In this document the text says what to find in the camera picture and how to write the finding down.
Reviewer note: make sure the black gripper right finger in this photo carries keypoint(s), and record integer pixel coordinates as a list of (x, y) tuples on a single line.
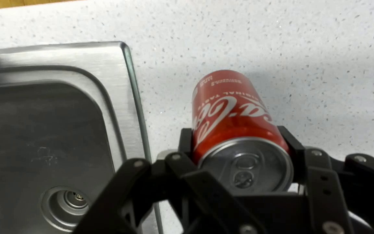
[(325, 186)]

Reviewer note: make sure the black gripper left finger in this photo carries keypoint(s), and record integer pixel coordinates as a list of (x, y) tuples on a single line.
[(195, 182)]

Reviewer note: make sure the red soda can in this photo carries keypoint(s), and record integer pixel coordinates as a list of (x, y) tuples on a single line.
[(230, 125)]

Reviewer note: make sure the stainless steel double sink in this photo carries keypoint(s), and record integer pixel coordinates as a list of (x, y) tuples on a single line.
[(44, 138)]

